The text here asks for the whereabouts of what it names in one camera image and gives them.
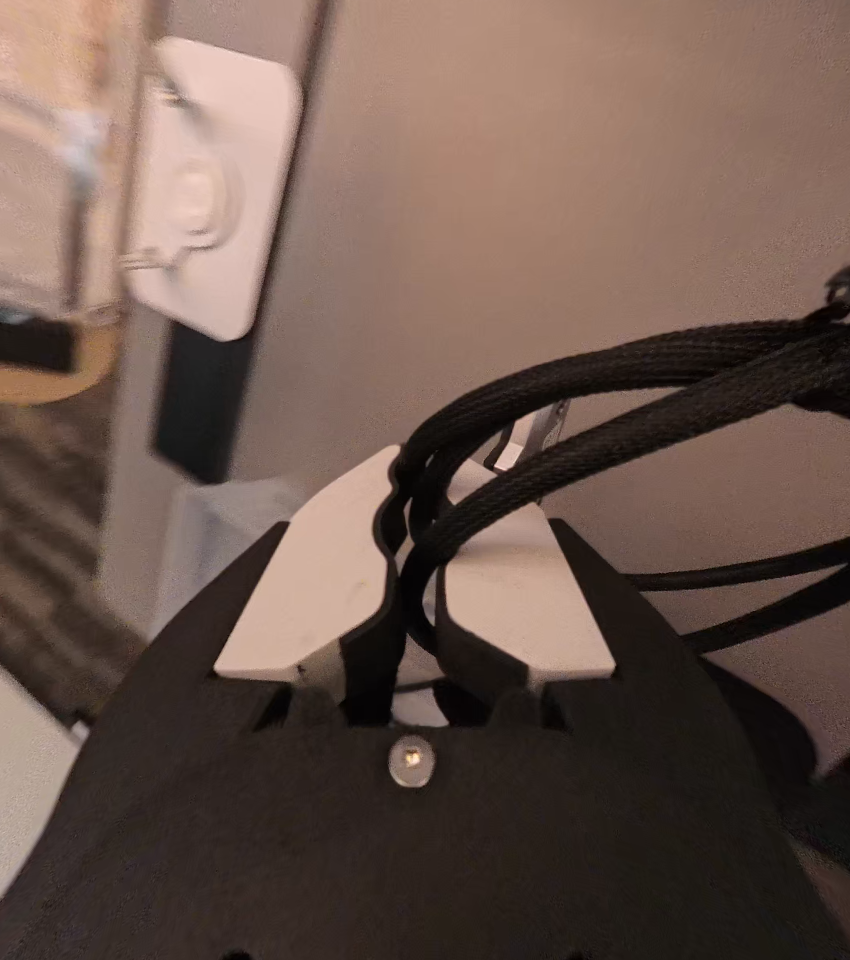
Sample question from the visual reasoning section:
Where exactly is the black braided hub cable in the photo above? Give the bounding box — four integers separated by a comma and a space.
391, 247, 850, 676

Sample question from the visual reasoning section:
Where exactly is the white sign stand base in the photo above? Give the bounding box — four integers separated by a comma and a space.
121, 37, 304, 343

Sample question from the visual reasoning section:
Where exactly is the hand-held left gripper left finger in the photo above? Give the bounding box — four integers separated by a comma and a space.
213, 444, 405, 684

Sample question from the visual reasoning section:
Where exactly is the instruction sign on wooden board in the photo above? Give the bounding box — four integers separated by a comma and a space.
0, 0, 135, 408

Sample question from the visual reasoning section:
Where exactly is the grey adapter hub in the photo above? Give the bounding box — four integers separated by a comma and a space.
485, 397, 572, 474

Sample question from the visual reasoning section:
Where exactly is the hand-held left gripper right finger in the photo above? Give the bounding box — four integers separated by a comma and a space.
432, 461, 617, 685

